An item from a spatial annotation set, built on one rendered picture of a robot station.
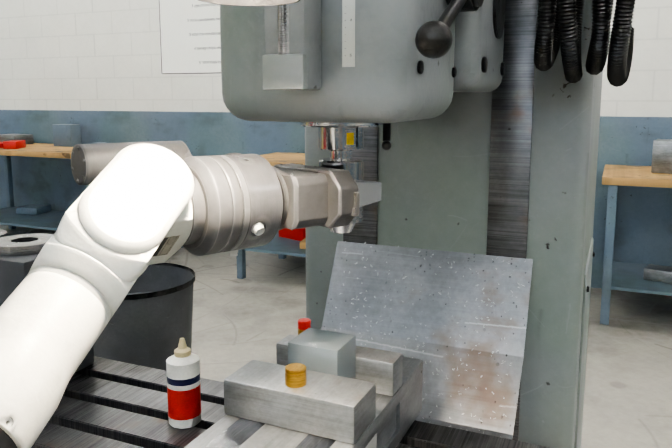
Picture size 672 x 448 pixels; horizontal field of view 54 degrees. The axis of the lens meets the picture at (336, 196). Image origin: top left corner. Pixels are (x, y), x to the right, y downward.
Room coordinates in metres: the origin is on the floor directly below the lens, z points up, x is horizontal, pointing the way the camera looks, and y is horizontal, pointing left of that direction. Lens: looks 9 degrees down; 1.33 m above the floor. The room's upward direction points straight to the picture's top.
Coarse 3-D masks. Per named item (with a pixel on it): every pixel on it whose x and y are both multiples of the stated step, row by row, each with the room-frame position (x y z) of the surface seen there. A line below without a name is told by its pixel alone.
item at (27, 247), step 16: (0, 240) 0.91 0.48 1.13; (16, 240) 0.92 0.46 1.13; (32, 240) 0.93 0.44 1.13; (0, 256) 0.87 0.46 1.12; (16, 256) 0.87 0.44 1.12; (32, 256) 0.87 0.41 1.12; (0, 272) 0.85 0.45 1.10; (16, 272) 0.84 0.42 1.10; (0, 288) 0.85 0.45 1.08; (0, 304) 0.85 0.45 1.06; (80, 368) 0.92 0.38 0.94
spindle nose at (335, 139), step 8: (320, 128) 0.68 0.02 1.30; (328, 128) 0.67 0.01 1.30; (336, 128) 0.66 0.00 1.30; (344, 128) 0.66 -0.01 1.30; (352, 128) 0.67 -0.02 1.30; (360, 128) 0.67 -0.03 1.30; (320, 136) 0.68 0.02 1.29; (328, 136) 0.67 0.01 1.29; (336, 136) 0.66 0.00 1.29; (344, 136) 0.66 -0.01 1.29; (360, 136) 0.67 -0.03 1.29; (320, 144) 0.68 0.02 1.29; (328, 144) 0.67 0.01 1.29; (336, 144) 0.66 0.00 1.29; (344, 144) 0.66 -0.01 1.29; (360, 144) 0.67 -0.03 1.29
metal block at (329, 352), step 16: (304, 336) 0.70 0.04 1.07; (320, 336) 0.70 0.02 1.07; (336, 336) 0.70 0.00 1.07; (352, 336) 0.70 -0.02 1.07; (288, 352) 0.68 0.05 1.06; (304, 352) 0.68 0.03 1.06; (320, 352) 0.67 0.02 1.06; (336, 352) 0.66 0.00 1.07; (352, 352) 0.70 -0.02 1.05; (320, 368) 0.67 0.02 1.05; (336, 368) 0.66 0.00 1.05; (352, 368) 0.70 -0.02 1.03
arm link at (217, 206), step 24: (96, 144) 0.55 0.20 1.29; (120, 144) 0.56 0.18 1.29; (168, 144) 0.58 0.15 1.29; (72, 168) 0.55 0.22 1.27; (96, 168) 0.53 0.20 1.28; (192, 168) 0.56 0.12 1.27; (216, 168) 0.56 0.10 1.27; (216, 192) 0.54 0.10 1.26; (240, 192) 0.55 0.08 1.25; (192, 216) 0.52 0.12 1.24; (216, 216) 0.54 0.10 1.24; (240, 216) 0.55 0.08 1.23; (168, 240) 0.53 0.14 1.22; (192, 240) 0.55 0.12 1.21; (216, 240) 0.54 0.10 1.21
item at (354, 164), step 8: (320, 160) 0.68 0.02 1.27; (328, 160) 0.67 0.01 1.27; (336, 160) 0.67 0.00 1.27; (344, 160) 0.67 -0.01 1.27; (352, 160) 0.67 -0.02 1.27; (360, 160) 0.68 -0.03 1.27; (336, 168) 0.66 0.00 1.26; (344, 168) 0.66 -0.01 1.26; (352, 168) 0.67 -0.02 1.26; (360, 168) 0.67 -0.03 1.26
